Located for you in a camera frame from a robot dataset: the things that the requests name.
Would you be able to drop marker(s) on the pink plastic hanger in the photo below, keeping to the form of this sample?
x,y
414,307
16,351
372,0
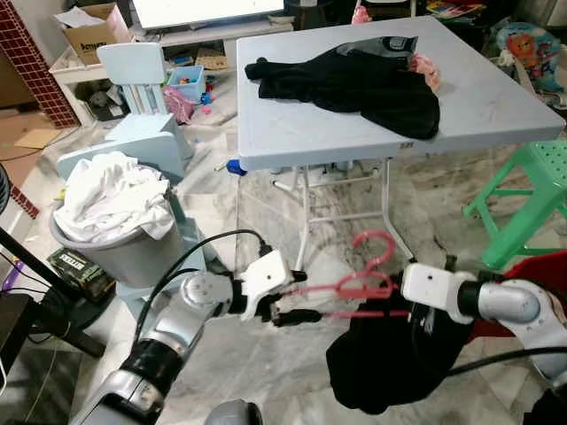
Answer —
x,y
368,285

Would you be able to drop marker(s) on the black shirt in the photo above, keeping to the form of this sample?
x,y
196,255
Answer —
x,y
390,363

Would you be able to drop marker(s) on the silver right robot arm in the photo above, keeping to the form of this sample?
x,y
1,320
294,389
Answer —
x,y
514,301

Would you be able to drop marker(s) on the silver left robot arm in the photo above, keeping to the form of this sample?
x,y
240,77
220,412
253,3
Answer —
x,y
190,305

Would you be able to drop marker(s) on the robot left leg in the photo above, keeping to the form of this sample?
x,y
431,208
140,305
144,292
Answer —
x,y
232,414

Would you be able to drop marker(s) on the small blue toy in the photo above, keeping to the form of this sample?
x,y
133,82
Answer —
x,y
235,166

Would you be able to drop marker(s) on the grey laundry bucket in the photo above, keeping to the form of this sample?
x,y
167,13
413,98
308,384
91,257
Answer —
x,y
133,257

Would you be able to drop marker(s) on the black printed box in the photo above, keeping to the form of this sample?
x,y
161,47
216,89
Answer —
x,y
80,273

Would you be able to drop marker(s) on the white clothes pile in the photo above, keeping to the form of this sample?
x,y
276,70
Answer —
x,y
106,195

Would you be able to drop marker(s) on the black long sleeve garment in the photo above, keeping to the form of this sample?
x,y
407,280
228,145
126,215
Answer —
x,y
354,84

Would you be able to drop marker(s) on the pink fabric toy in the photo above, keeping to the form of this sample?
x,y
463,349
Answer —
x,y
180,104

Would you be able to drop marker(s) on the blue toy basket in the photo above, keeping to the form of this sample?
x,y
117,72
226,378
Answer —
x,y
188,84

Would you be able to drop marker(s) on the small pink cloth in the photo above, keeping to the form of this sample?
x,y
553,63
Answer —
x,y
428,69

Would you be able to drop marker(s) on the white TV stand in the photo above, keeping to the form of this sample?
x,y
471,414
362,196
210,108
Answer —
x,y
204,37

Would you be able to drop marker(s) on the green plastic stool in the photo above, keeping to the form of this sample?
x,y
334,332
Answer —
x,y
540,164

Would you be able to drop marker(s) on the light blue folding table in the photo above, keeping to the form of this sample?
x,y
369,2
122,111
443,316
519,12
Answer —
x,y
496,97

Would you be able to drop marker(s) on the television screen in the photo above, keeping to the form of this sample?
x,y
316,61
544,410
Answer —
x,y
204,11

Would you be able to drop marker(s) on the flat cardboard sheet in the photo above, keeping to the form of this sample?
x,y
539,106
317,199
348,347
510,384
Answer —
x,y
37,139

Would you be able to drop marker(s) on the brown cardboard box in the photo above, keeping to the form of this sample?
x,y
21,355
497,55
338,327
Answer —
x,y
93,40

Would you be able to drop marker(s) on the colourful lion print bag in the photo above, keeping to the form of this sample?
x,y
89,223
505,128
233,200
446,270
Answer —
x,y
532,53

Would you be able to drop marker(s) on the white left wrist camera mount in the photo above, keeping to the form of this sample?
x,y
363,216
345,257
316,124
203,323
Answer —
x,y
266,270

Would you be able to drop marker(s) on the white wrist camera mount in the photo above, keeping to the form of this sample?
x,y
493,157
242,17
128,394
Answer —
x,y
266,270
430,285

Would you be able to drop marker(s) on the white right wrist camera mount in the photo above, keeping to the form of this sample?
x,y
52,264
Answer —
x,y
430,285

